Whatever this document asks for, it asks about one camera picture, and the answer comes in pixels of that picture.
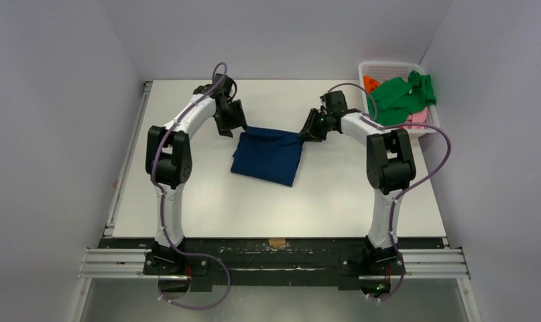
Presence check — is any navy blue printed t-shirt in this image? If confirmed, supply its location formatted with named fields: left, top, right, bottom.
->
left=231, top=127, right=304, bottom=187

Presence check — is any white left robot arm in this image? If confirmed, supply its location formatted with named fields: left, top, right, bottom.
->
left=145, top=73, right=247, bottom=268

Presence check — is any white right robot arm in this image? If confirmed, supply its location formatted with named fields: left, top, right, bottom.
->
left=298, top=91, right=416, bottom=265

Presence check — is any orange t-shirt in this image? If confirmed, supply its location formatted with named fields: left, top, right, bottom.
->
left=363, top=75, right=381, bottom=95

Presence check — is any white plastic laundry basket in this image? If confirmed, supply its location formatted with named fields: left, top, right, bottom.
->
left=358, top=60, right=440, bottom=138

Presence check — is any green t-shirt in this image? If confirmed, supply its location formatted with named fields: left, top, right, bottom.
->
left=367, top=70, right=436, bottom=125

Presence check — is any pink t-shirt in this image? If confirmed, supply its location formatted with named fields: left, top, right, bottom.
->
left=405, top=107, right=428, bottom=130

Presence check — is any black mounting base rail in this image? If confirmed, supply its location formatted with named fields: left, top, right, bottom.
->
left=97, top=237, right=446, bottom=293

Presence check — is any aluminium frame rail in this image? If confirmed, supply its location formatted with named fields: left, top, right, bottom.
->
left=77, top=249, right=469, bottom=280

